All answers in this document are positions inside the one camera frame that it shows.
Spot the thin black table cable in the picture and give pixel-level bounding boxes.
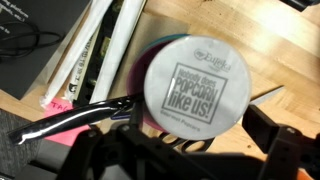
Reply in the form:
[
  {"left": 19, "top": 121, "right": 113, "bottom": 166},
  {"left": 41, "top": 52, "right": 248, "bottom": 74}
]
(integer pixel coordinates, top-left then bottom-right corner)
[{"left": 0, "top": 21, "right": 64, "bottom": 56}]

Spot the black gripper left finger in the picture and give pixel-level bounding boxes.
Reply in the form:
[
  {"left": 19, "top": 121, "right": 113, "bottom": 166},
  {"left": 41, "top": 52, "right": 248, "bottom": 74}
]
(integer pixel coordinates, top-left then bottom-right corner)
[{"left": 56, "top": 99, "right": 158, "bottom": 180}]

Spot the black flat box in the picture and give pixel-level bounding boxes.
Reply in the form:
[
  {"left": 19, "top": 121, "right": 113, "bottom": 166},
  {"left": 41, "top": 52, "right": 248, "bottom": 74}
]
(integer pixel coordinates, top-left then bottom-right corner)
[{"left": 0, "top": 0, "right": 91, "bottom": 101}]

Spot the black glossy spoon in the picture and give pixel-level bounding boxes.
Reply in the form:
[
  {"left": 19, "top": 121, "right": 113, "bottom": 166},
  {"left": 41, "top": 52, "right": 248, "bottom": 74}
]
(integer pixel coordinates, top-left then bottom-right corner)
[{"left": 7, "top": 94, "right": 145, "bottom": 145}]

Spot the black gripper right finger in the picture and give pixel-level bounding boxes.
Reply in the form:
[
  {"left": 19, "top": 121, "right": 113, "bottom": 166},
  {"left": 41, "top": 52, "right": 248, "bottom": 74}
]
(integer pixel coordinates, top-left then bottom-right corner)
[{"left": 241, "top": 104, "right": 320, "bottom": 180}]

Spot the pink sticky note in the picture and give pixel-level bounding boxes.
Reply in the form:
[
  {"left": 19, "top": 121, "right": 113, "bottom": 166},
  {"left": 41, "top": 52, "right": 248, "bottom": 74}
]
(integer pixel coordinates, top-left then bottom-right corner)
[{"left": 42, "top": 98, "right": 92, "bottom": 148}]

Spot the printed black chopstick pack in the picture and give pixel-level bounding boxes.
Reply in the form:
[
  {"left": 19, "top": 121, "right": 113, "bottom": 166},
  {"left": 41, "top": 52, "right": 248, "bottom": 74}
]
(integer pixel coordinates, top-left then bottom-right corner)
[{"left": 63, "top": 0, "right": 118, "bottom": 103}]

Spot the white popcorn can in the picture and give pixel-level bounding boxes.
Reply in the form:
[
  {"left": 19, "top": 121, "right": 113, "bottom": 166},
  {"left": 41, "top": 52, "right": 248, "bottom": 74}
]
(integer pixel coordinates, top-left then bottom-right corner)
[{"left": 143, "top": 34, "right": 253, "bottom": 141}]

